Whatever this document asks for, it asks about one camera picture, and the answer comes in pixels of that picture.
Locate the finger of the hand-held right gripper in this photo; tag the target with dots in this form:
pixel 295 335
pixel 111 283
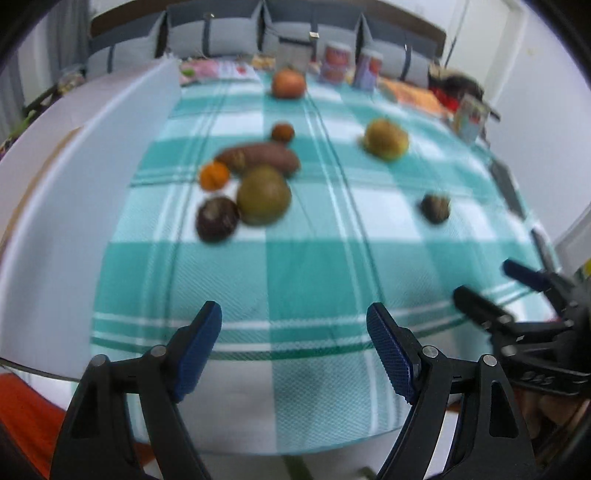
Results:
pixel 480 308
pixel 528 276

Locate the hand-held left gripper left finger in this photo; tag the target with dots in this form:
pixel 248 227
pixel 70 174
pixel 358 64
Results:
pixel 198 353

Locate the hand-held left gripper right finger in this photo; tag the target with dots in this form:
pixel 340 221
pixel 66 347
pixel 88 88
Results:
pixel 392 357

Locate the yellow green round fruit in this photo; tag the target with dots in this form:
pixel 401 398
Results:
pixel 386 139

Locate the small brown fruit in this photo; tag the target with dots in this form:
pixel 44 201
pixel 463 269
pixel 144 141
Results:
pixel 282 132

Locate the person's right hand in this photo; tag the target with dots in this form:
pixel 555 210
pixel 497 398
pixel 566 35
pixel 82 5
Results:
pixel 554 417

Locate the teal white checkered tablecloth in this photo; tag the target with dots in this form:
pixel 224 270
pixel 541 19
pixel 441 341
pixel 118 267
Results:
pixel 314 267

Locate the dark purple passion fruit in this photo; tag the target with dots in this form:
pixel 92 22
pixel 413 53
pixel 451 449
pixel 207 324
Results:
pixel 217 219

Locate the teal label can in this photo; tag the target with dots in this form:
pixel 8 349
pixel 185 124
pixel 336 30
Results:
pixel 471 117

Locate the green round citrus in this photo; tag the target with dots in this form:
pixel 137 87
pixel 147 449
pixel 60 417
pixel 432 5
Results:
pixel 264 195

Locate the small orange tangerine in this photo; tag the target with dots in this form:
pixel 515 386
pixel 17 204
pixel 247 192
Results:
pixel 214 176

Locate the orange red stool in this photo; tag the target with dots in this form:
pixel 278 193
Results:
pixel 23 406

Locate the white board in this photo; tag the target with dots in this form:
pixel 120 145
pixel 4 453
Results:
pixel 69 207

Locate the red cloth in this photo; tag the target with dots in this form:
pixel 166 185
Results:
pixel 445 99

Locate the purple sweet potato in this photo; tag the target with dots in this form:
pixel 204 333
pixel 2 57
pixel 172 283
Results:
pixel 263 158

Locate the purple label can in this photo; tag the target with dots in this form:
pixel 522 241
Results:
pixel 368 69

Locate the grey striped cushion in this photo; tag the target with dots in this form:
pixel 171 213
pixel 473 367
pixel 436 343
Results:
pixel 295 23
pixel 392 50
pixel 124 55
pixel 226 34

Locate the orange persimmon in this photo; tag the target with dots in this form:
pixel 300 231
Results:
pixel 288 84

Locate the pink leaflet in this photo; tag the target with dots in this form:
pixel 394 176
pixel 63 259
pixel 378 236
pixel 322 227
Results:
pixel 203 69

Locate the red label can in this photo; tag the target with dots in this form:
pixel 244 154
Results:
pixel 335 62

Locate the dark chair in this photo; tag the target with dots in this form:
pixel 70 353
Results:
pixel 39 101

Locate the clear snack bag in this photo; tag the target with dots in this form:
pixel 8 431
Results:
pixel 70 79

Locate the glass jar with black lid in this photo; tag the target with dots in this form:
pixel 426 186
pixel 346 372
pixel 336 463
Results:
pixel 293 55

